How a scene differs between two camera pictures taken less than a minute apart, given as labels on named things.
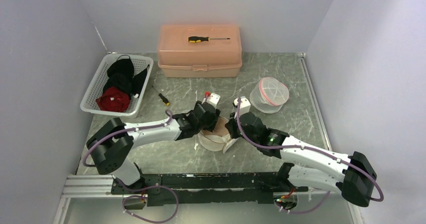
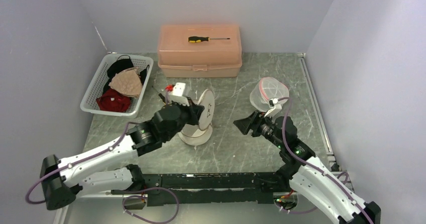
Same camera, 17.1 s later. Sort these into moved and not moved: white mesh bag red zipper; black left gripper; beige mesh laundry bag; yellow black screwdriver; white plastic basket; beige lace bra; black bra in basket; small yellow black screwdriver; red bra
Moved: black left gripper; beige mesh laundry bag; beige lace bra
Not moved: white plastic basket; small yellow black screwdriver; red bra; black bra in basket; white mesh bag red zipper; yellow black screwdriver
